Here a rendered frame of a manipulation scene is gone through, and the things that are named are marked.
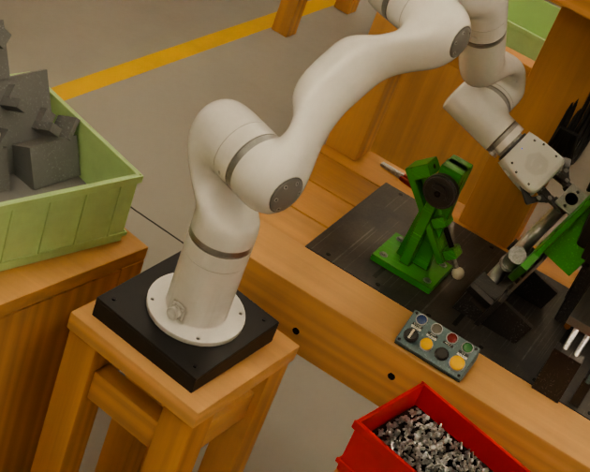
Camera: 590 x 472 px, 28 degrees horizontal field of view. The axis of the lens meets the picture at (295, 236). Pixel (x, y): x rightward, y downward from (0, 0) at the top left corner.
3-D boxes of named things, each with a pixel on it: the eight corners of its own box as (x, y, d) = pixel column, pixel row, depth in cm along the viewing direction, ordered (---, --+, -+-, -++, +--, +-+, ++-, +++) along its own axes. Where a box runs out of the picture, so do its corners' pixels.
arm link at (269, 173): (217, 179, 206) (272, 237, 198) (193, 146, 196) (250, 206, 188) (427, -6, 210) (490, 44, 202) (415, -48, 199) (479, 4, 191)
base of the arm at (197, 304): (197, 361, 210) (225, 287, 199) (125, 298, 217) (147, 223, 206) (263, 321, 224) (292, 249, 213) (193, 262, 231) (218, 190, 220)
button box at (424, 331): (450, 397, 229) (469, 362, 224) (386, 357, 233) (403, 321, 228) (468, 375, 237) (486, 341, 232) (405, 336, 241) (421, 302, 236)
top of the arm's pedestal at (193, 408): (192, 430, 207) (198, 414, 205) (66, 327, 218) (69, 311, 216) (294, 360, 232) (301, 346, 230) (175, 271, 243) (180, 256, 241)
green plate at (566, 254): (551, 294, 236) (621, 228, 224) (520, 265, 237) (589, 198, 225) (567, 272, 245) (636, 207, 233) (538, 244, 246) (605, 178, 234)
